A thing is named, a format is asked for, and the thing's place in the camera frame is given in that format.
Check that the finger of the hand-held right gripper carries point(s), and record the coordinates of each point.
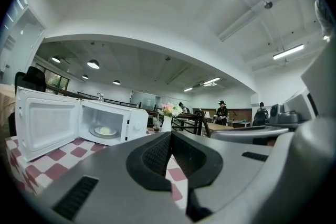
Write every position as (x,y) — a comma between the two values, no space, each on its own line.
(244,133)

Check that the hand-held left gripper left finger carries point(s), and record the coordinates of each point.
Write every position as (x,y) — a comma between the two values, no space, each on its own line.
(113,186)

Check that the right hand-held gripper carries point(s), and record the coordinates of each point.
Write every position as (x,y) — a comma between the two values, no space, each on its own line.
(317,86)

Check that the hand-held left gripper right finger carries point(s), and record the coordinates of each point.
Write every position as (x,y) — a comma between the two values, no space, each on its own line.
(236,175)

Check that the white round plate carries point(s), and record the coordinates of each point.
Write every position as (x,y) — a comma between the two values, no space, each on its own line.
(113,133)

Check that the white microwave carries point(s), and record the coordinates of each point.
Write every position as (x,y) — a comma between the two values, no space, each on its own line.
(136,118)

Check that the light wooden desk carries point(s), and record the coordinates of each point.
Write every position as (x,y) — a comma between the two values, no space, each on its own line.
(218,127)

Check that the white table lamp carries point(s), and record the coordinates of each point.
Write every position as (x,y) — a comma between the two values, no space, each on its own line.
(207,114)

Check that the white ceiling tube light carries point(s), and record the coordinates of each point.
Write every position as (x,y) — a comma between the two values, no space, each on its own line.
(288,52)
(211,81)
(188,89)

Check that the person's grey shirt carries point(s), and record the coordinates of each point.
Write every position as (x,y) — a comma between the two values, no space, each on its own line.
(324,13)

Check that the red white checkered tablecloth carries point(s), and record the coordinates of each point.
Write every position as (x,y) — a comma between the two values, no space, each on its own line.
(42,162)

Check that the plastic drink cup with straw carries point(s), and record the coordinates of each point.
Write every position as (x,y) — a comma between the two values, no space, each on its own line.
(157,126)

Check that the pink white flower bouquet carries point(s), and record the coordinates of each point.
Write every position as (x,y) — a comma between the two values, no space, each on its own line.
(170,109)

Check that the white vase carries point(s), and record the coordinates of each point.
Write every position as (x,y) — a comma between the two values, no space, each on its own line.
(166,124)

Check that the clear plastic water bottle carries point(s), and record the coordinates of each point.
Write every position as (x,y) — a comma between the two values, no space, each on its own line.
(100,97)

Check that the black dome pendant lamp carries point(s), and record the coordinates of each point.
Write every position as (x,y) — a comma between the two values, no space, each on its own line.
(93,64)
(56,59)
(116,82)
(85,76)

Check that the dark framed window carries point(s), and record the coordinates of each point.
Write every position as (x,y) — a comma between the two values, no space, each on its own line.
(56,82)

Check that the brown paper bag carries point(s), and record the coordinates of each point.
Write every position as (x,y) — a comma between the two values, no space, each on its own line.
(5,107)

